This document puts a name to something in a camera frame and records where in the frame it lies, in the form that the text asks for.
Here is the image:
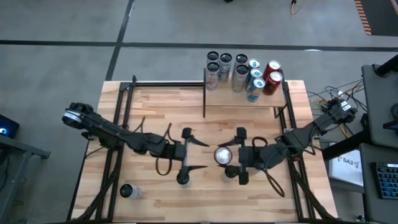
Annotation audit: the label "white paper sign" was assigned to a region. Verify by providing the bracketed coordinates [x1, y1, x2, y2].
[328, 150, 364, 187]

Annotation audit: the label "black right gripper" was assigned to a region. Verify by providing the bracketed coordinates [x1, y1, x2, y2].
[217, 126, 261, 186]

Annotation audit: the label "silver blue energy drink can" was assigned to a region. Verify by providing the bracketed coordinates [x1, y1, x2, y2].
[245, 68, 263, 85]
[247, 77, 266, 103]

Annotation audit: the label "yellow cable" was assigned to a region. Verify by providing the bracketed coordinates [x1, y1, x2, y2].
[290, 0, 307, 16]

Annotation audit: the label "Celsius Tropical Vibe can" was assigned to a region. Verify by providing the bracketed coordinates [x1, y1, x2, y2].
[223, 166, 240, 183]
[231, 63, 249, 93]
[234, 54, 249, 68]

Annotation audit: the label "black backlit keyboard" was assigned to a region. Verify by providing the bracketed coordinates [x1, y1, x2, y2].
[371, 161, 398, 200]

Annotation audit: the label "Celsius Peach Vibe can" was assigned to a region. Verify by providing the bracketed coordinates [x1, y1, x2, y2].
[206, 61, 221, 91]

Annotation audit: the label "Celsius Arctic Vibe can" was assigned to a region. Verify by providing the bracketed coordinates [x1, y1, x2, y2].
[176, 172, 191, 189]
[119, 183, 144, 200]
[218, 52, 233, 83]

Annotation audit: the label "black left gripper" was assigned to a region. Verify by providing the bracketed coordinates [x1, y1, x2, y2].
[169, 127, 211, 177]

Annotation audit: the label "grey desk with keyboard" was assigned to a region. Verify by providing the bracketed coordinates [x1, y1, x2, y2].
[359, 143, 398, 224]

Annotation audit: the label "black computer blue light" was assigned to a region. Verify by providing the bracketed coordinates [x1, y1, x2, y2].
[0, 113, 21, 139]

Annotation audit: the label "grey desk top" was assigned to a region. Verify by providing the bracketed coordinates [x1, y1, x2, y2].
[361, 63, 398, 149]

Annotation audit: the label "grey metal stand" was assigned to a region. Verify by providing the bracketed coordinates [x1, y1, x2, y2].
[0, 134, 51, 224]

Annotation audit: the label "black mat orange striped edge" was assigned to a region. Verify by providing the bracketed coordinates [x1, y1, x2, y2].
[353, 0, 398, 37]

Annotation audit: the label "wooden shelf black legs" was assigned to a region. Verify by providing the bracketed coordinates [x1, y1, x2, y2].
[203, 68, 286, 118]

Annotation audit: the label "white Celsius can black lid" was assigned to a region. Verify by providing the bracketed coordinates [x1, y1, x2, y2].
[206, 50, 220, 65]

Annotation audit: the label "black bar on desk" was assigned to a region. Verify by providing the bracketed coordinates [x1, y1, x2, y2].
[374, 54, 398, 78]

